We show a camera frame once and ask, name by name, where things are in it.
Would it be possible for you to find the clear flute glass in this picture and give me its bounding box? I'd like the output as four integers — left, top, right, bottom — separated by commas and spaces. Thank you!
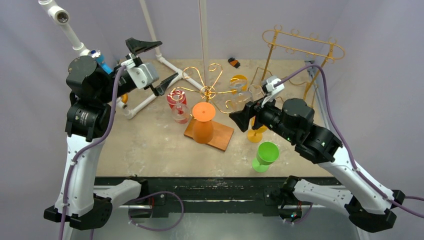
248, 84, 264, 101

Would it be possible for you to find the clear ribbed wine glass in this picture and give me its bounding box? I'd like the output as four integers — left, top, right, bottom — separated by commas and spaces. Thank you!
171, 103, 190, 124

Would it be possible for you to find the orange wine glass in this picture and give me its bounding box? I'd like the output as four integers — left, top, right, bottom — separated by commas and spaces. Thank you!
192, 102, 216, 144

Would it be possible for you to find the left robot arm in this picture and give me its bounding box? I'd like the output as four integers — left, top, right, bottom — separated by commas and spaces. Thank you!
43, 38, 175, 231

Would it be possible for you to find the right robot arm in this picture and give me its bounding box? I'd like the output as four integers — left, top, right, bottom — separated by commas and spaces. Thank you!
229, 98, 405, 233

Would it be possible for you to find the red wine glass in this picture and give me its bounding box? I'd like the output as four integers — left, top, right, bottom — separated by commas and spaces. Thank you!
166, 89, 187, 109

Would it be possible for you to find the yellow wine glass front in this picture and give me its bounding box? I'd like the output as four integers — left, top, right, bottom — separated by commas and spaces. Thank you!
246, 125, 268, 143

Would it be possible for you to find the yellow wine glass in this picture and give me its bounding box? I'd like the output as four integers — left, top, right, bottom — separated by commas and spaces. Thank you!
229, 74, 248, 95
246, 125, 268, 143

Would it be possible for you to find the gold wine glass rack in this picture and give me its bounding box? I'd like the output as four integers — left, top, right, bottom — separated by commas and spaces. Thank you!
171, 63, 234, 152

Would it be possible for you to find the yellow wine glass back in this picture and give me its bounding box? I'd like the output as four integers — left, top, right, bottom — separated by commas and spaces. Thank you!
229, 74, 248, 95

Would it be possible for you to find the green wine glass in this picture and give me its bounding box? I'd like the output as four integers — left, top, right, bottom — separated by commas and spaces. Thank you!
251, 141, 280, 173

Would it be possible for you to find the orange pipe fitting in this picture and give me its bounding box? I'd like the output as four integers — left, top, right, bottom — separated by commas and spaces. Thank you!
121, 93, 129, 104

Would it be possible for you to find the blue valve on pipe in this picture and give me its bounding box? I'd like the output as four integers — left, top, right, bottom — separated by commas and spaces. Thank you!
88, 49, 113, 74

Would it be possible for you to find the black orange small clip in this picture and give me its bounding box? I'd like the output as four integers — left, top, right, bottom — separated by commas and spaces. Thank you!
227, 57, 241, 69

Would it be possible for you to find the white pole red stripe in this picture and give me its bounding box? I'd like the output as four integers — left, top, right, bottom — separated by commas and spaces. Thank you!
198, 0, 209, 84

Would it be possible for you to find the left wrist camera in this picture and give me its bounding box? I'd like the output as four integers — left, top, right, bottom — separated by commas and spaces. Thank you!
126, 61, 160, 89

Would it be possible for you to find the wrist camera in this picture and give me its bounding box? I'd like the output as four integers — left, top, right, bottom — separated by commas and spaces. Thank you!
126, 61, 160, 89
261, 75, 285, 107

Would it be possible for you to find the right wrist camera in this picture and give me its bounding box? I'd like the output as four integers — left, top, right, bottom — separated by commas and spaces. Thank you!
261, 75, 285, 107

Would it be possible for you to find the gold wire bottle rack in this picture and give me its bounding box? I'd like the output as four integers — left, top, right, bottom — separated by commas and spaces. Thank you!
250, 24, 346, 84

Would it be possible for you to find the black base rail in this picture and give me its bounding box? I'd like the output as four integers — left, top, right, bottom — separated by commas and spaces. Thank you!
92, 176, 314, 220

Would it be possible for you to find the white PVC pipe frame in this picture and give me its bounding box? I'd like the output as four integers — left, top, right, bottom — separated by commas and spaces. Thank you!
38, 0, 201, 119

